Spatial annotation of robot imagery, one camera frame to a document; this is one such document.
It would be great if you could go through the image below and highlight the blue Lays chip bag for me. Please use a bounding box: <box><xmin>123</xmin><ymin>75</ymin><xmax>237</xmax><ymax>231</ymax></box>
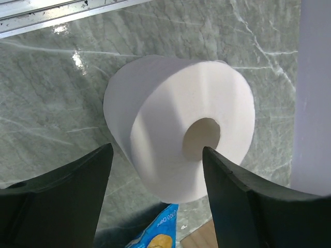
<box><xmin>125</xmin><ymin>204</ymin><xmax>178</xmax><ymax>248</ymax></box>

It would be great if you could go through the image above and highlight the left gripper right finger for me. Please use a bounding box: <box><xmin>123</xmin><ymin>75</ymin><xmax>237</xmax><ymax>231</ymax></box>
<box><xmin>203</xmin><ymin>147</ymin><xmax>330</xmax><ymax>247</ymax></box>

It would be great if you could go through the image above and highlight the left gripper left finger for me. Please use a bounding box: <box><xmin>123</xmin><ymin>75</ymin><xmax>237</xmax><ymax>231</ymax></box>
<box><xmin>1</xmin><ymin>144</ymin><xmax>113</xmax><ymax>247</ymax></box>

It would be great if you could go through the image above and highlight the wooden two-tier shelf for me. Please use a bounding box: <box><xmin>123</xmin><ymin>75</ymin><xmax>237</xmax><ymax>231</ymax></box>
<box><xmin>180</xmin><ymin>220</ymin><xmax>218</xmax><ymax>248</ymax></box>

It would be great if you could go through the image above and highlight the white paper roll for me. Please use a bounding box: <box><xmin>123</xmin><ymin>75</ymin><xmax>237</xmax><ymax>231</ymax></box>
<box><xmin>103</xmin><ymin>55</ymin><xmax>255</xmax><ymax>204</ymax></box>

